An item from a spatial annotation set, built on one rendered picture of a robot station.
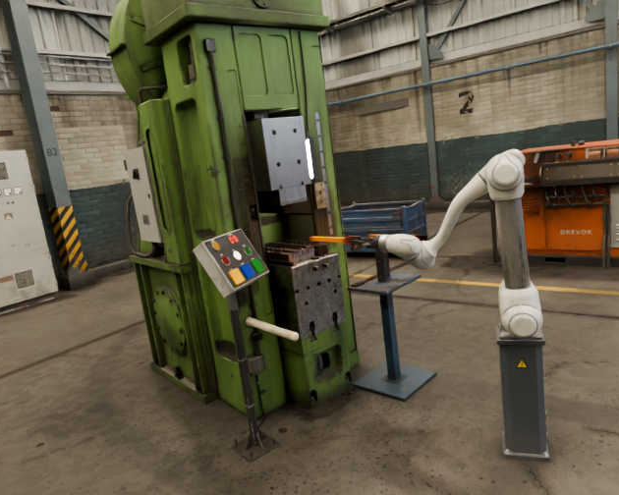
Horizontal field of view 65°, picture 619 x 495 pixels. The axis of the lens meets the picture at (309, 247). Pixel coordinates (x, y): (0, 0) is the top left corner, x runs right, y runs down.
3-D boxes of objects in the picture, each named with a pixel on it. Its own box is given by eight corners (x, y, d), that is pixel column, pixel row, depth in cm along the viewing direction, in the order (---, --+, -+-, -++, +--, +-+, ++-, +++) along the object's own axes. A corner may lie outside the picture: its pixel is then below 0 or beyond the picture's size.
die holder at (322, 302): (347, 320, 310) (338, 252, 301) (301, 340, 286) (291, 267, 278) (293, 306, 353) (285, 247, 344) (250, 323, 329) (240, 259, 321)
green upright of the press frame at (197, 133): (288, 404, 309) (231, 23, 266) (254, 421, 293) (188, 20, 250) (251, 384, 343) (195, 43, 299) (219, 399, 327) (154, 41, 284)
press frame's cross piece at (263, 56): (300, 108, 300) (289, 27, 291) (244, 111, 275) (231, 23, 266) (260, 118, 333) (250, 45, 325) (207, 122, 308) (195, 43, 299)
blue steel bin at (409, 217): (430, 246, 703) (426, 197, 689) (409, 260, 639) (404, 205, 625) (358, 246, 770) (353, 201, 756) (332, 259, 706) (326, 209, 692)
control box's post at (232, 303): (260, 445, 268) (229, 256, 247) (254, 448, 265) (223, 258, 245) (256, 443, 271) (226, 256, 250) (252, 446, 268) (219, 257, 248)
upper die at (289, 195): (307, 200, 290) (305, 185, 288) (280, 205, 278) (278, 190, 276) (267, 200, 323) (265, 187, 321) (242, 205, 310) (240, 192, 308)
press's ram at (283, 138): (321, 182, 297) (313, 115, 289) (271, 191, 273) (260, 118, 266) (281, 184, 329) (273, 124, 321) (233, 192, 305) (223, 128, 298)
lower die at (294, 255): (314, 257, 297) (312, 244, 295) (289, 265, 285) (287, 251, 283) (275, 252, 329) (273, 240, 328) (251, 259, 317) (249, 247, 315)
